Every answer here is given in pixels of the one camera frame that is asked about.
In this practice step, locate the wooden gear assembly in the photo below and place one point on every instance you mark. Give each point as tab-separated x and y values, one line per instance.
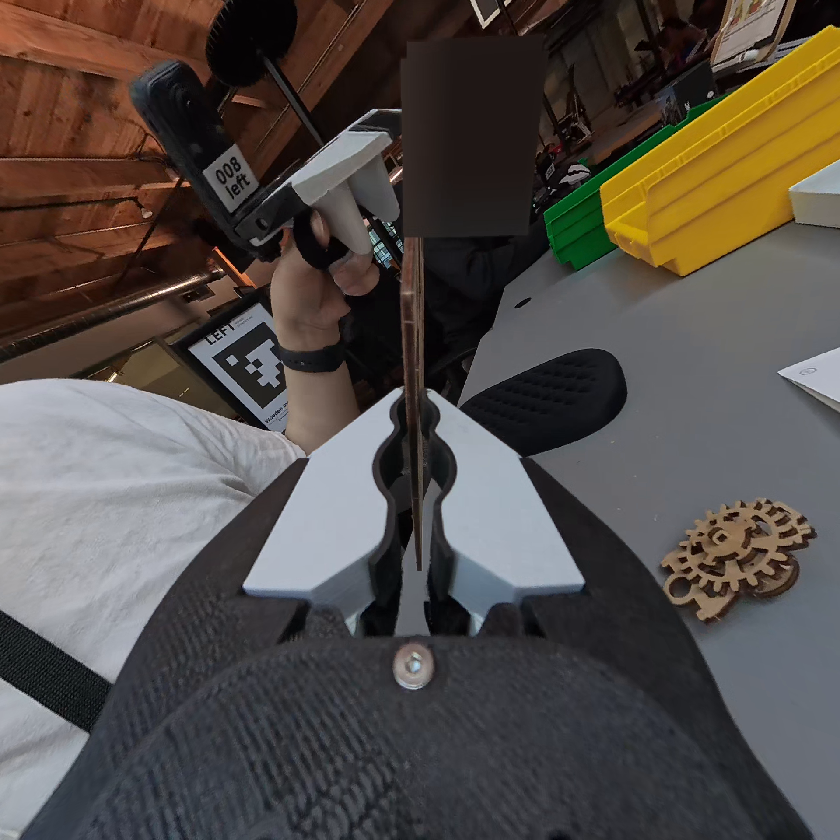
728	551

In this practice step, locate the thin plywood piece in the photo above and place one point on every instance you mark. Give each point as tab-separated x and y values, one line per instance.
412	341

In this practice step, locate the black wrist rest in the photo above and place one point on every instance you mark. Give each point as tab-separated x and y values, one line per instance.
544	400

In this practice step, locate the white marker sign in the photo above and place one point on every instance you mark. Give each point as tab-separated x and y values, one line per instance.
256	367

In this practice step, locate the white paper sheet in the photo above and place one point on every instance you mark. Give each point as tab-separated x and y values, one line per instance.
814	380

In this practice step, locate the green storage bin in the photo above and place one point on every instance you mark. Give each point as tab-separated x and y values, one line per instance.
577	223

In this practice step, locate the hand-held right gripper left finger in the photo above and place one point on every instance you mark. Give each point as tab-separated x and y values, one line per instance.
315	525

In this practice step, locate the person's left hand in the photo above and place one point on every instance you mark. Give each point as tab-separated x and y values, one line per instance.
302	302

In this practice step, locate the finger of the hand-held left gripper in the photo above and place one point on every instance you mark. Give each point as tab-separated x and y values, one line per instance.
334	167
379	193

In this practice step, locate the yellow storage bin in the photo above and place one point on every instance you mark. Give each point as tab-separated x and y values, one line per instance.
722	177

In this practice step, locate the black round fan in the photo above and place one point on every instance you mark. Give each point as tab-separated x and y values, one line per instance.
249	39

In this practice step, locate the person's white shirt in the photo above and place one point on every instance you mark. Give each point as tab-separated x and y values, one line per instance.
98	492

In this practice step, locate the metal pipe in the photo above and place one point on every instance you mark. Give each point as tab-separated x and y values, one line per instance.
98	315

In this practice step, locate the person's left forearm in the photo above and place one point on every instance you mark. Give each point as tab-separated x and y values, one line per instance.
315	407

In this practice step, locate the black wristband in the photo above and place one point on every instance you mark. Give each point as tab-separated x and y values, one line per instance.
312	359

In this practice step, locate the framed sign board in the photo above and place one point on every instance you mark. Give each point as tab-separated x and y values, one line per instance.
748	26

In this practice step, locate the grey desk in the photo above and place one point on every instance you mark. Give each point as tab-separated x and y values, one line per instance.
689	394

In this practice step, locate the black printed box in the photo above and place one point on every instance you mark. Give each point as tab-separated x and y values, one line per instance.
689	92

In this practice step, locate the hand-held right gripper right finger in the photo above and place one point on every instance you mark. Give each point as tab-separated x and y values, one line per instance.
505	525

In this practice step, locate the white box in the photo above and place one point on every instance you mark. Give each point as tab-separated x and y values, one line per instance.
817	197

